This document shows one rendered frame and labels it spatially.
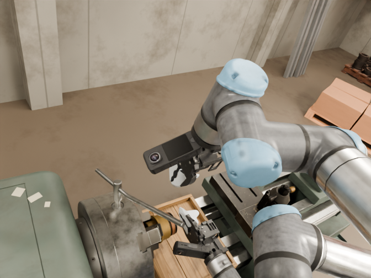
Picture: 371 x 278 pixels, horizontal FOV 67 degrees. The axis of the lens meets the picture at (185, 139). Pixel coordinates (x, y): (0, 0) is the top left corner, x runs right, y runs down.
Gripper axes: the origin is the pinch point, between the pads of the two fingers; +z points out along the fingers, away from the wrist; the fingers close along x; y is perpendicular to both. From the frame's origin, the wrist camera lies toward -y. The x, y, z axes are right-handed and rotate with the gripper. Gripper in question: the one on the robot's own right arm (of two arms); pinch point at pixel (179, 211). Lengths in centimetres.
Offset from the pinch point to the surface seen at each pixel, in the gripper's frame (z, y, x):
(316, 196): -11, 81, -16
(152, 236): -10.2, -17.5, 12.1
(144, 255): -14.0, -21.6, 11.9
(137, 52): 248, 96, -67
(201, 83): 227, 190, -107
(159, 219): -2.6, -10.1, 4.6
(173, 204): 13.3, 8.9, -18.2
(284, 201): -14.3, 37.4, 6.2
